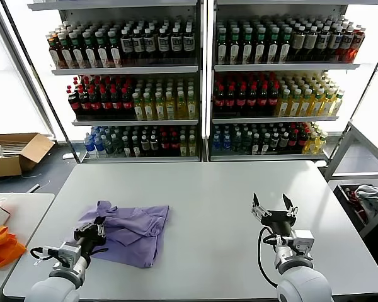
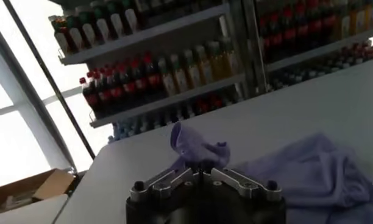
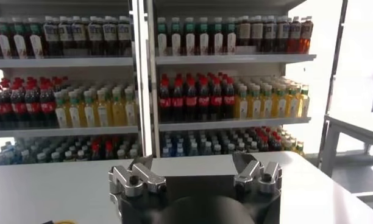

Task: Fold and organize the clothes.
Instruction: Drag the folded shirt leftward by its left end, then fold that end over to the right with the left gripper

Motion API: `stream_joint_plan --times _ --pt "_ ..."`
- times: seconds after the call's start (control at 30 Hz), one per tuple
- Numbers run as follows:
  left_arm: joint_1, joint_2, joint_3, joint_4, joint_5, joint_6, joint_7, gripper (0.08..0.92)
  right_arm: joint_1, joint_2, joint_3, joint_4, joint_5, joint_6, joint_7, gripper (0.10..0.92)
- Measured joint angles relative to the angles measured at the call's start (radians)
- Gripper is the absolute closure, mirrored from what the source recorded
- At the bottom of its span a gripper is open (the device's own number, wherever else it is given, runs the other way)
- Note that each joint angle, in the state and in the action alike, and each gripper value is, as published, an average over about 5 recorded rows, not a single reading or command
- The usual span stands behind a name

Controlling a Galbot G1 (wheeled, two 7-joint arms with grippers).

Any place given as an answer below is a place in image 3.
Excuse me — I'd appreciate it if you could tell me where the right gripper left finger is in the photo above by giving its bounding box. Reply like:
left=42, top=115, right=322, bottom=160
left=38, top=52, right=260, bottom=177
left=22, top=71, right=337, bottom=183
left=108, top=154, right=168, bottom=197

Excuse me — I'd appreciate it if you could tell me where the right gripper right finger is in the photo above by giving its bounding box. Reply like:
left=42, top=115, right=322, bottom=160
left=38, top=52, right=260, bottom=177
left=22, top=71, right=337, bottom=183
left=232, top=152, right=283, bottom=195

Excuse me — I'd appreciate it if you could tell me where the water bottle blue label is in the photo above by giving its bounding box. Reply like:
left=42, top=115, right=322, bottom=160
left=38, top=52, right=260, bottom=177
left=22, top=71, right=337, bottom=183
left=175, top=142, right=186, bottom=158
left=161, top=142, right=172, bottom=158

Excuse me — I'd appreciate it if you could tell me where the cola bottle red cap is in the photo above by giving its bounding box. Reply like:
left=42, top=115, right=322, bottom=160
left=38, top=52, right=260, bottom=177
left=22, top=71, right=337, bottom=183
left=222, top=77, right=235, bottom=119
left=210, top=77, right=223, bottom=120
left=104, top=141, right=115, bottom=159
left=158, top=78, right=172, bottom=122
left=171, top=78, right=185, bottom=122
left=197, top=77, right=210, bottom=121
left=10, top=82, right=26, bottom=127
left=90, top=142, right=102, bottom=161
left=39, top=80, right=57, bottom=127
left=0, top=82, right=12, bottom=127
left=24, top=81, right=41, bottom=127
left=185, top=77, right=198, bottom=121

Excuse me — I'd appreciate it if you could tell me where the yellow juice bottle white label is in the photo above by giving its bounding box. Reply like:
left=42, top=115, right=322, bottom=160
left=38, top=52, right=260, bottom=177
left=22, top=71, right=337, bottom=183
left=124, top=88, right=138, bottom=127
left=249, top=86, right=262, bottom=119
left=261, top=85, right=274, bottom=119
left=96, top=89, right=110, bottom=127
left=298, top=85, right=311, bottom=118
left=68, top=91, right=82, bottom=128
left=54, top=93, right=68, bottom=128
left=287, top=85, right=300, bottom=119
left=274, top=85, right=288, bottom=119
left=82, top=90, right=96, bottom=128
left=111, top=88, right=126, bottom=127
left=236, top=86, right=249, bottom=119

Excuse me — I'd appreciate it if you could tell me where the grey metal shelving unit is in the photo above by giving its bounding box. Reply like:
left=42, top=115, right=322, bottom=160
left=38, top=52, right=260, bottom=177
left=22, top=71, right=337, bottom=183
left=145, top=0, right=318, bottom=159
left=0, top=0, right=146, bottom=167

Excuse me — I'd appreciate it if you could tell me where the dark tea bottle green label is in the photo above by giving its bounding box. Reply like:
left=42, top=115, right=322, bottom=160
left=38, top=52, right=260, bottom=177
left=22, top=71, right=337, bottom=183
left=197, top=17, right=210, bottom=57
left=157, top=17, right=168, bottom=57
left=27, top=19, right=44, bottom=58
left=170, top=17, right=182, bottom=57
left=12, top=21, right=29, bottom=58
left=184, top=17, right=196, bottom=57
left=211, top=17, right=224, bottom=57
left=0, top=21, right=13, bottom=58
left=225, top=17, right=238, bottom=56

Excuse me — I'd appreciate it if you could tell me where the dark drink bottle beige label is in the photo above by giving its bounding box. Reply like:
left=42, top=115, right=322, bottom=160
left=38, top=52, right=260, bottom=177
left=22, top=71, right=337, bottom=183
left=238, top=16, right=251, bottom=52
left=250, top=16, right=264, bottom=52

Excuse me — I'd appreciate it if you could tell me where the dark drink bottle blue label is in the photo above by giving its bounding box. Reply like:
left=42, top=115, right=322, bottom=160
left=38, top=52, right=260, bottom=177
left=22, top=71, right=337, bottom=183
left=276, top=16, right=290, bottom=54
left=87, top=16, right=104, bottom=57
left=72, top=16, right=88, bottom=57
left=58, top=16, right=74, bottom=57
left=116, top=16, right=133, bottom=57
left=263, top=16, right=276, bottom=53
left=102, top=16, right=118, bottom=57
left=43, top=16, right=59, bottom=57

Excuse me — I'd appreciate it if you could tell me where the dark slanted pole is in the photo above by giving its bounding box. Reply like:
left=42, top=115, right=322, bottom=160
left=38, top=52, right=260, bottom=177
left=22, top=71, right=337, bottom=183
left=323, top=0, right=349, bottom=116

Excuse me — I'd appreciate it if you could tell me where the red drink bottle blue label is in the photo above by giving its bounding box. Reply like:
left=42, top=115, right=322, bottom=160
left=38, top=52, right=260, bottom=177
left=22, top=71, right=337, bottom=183
left=299, top=16, right=314, bottom=54
left=288, top=16, right=302, bottom=54

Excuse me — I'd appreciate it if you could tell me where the grey metal frame table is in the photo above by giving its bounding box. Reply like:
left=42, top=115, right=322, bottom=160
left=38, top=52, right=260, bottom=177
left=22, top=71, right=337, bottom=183
left=316, top=111, right=373, bottom=177

